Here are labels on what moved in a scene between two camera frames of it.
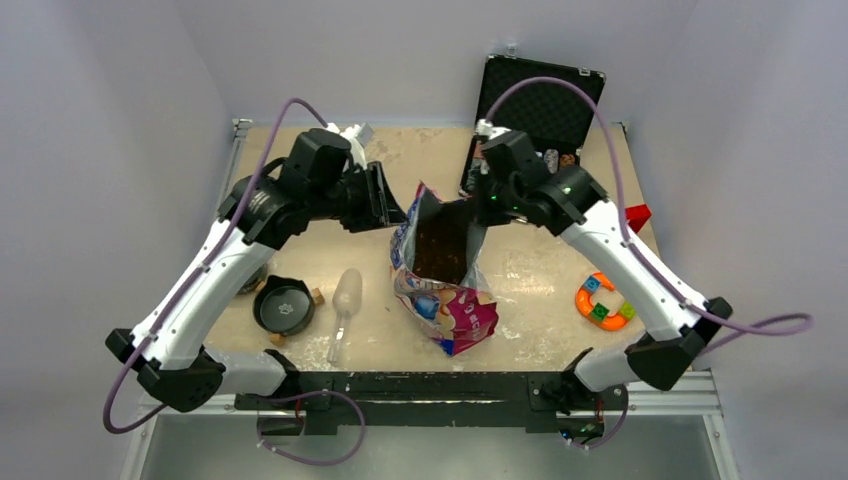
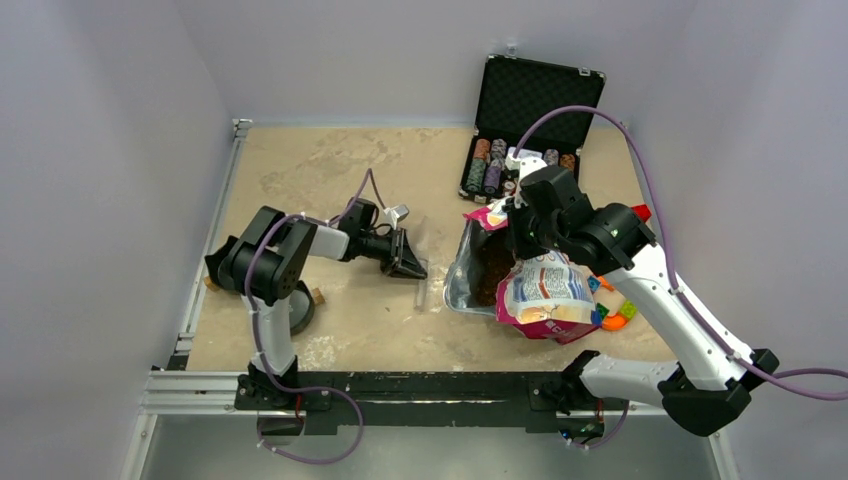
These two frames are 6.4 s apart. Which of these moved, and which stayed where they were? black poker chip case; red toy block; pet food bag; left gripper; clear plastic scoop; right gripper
Moved: right gripper; left gripper; clear plastic scoop; pet food bag
Stayed: black poker chip case; red toy block
